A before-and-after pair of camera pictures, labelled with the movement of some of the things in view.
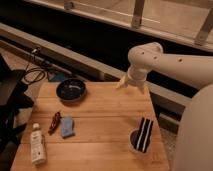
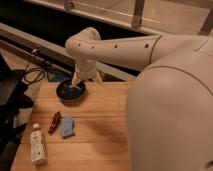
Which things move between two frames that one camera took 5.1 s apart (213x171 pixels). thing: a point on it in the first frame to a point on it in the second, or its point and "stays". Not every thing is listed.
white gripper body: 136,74 to 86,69
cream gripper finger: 123,84 to 75,80
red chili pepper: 54,123 stays
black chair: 15,103 stays
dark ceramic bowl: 71,91 stays
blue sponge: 67,126 stays
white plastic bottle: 37,145 stays
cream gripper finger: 143,89 to 98,77
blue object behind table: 58,77 stays
